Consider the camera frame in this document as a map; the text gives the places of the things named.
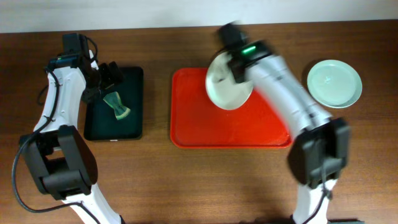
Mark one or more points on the green yellow sponge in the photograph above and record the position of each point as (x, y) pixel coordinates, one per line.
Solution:
(113, 100)

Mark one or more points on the white plate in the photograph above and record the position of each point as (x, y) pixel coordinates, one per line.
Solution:
(221, 87)

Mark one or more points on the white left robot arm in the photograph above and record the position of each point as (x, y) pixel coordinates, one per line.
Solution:
(58, 159)

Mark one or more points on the black plastic tray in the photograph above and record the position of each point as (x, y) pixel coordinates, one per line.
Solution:
(101, 123)

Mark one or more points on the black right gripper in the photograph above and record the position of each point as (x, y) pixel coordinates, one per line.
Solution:
(236, 72)

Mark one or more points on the mint green plate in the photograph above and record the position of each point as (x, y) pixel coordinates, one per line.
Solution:
(334, 84)

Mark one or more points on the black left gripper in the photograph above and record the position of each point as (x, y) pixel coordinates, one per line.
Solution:
(101, 78)

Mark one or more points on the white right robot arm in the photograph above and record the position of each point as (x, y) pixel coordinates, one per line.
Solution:
(320, 142)

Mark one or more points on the red plastic tray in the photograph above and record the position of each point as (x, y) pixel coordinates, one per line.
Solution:
(195, 122)

